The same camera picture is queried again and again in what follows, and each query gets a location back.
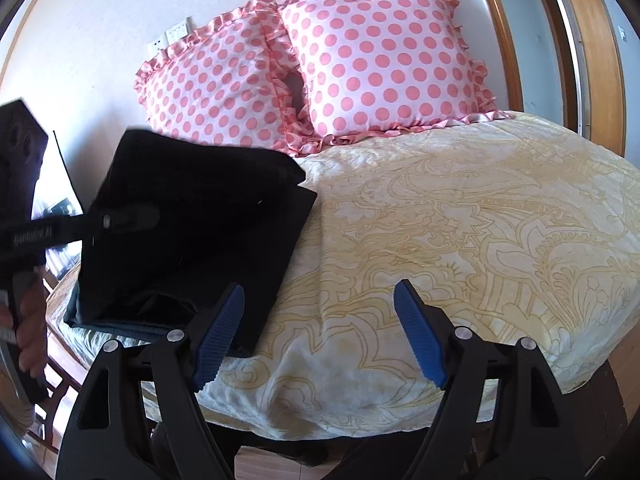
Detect white wall switch panel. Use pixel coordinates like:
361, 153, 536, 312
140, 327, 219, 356
152, 16, 192, 52

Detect dark wooden chair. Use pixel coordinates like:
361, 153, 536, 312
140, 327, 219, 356
28, 263, 89, 455

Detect left polka dot pillow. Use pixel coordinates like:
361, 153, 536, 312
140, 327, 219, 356
134, 0, 321, 157

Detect right polka dot pillow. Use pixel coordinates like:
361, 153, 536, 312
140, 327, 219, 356
280, 0, 509, 145

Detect yellow patterned bedspread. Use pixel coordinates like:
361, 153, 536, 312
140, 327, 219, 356
46, 110, 640, 441

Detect polka dot pillow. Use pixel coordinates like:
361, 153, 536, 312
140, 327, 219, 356
134, 0, 321, 157
280, 0, 509, 145

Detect wooden door frame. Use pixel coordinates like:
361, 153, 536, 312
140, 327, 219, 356
357, 0, 629, 157

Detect person left hand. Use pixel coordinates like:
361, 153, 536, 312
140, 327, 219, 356
15, 278, 48, 378

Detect black pants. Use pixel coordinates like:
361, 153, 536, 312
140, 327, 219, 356
64, 129, 317, 358

